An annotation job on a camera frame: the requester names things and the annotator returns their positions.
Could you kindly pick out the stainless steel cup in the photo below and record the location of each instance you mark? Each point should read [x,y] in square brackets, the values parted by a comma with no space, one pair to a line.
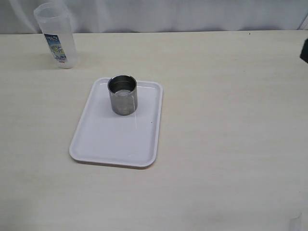
[123,94]

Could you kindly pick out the clear plastic water pitcher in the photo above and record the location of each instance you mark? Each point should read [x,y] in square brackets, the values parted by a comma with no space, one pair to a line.
[54,22]

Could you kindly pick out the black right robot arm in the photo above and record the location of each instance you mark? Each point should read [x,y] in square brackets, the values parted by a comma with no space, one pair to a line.
[304,52]

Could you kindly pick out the white rectangular plastic tray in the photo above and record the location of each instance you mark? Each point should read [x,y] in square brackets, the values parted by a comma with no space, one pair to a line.
[103,137]

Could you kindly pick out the white backdrop curtain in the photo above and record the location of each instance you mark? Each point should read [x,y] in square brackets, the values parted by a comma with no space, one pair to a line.
[112,16]

